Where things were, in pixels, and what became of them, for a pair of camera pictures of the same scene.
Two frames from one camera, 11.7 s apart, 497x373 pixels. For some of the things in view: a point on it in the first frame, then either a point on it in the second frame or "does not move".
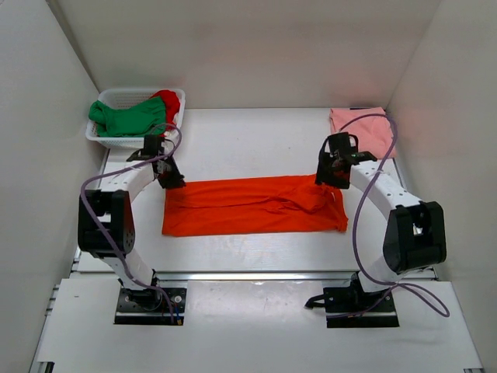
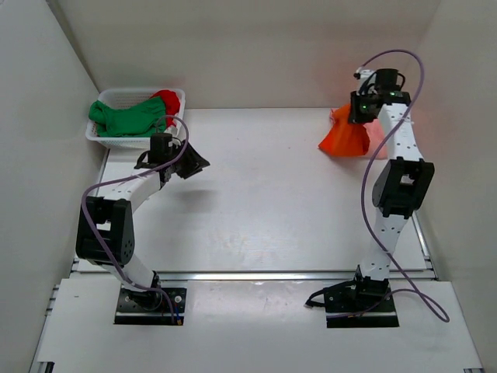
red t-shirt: x=172 y=103 does not move
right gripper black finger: x=332 y=172 → x=363 y=108
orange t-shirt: x=290 y=203 → x=344 y=138
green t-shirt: x=138 y=121 does not move
